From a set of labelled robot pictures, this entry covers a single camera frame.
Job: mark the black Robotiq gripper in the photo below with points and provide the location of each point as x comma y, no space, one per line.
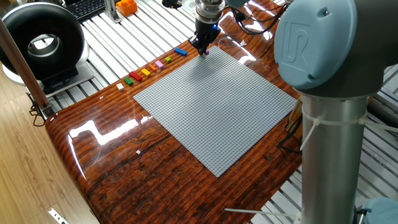
206,31

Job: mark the small magenta Lego brick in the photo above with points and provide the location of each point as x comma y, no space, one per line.
207,52

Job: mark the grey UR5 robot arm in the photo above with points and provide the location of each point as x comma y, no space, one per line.
329,155

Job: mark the long blue Lego brick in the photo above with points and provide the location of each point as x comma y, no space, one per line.
180,52

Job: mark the small lime Lego brick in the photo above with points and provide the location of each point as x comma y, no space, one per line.
168,59

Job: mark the pink Lego brick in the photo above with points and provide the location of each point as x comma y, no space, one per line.
159,64

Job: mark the thin orange Lego brick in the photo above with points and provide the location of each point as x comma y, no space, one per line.
152,68

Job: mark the yellow Lego brick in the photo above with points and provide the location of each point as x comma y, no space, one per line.
145,72

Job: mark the grey Lego baseplate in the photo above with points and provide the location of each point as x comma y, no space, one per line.
214,109

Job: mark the long red Lego brick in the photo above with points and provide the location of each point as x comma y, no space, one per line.
136,76

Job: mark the green Lego brick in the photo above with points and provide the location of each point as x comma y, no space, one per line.
128,81

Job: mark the square white Lego brick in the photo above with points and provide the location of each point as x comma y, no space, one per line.
120,87

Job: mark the crumpled white paper scrap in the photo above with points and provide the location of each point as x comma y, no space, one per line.
242,43

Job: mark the white tape roll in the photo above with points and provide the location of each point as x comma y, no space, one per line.
188,6

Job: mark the black round object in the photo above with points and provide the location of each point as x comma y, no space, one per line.
171,3

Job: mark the large orange toy brick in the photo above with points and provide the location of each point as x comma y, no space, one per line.
126,8

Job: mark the black keyboard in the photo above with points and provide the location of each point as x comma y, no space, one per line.
90,7

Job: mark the long white zip tie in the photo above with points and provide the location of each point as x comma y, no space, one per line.
248,211

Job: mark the brown wooden beam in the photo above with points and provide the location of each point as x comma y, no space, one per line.
21,65

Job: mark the short aluminium post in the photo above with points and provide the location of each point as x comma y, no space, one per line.
111,11

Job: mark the silver metal bracket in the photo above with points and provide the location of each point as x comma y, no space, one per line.
57,216

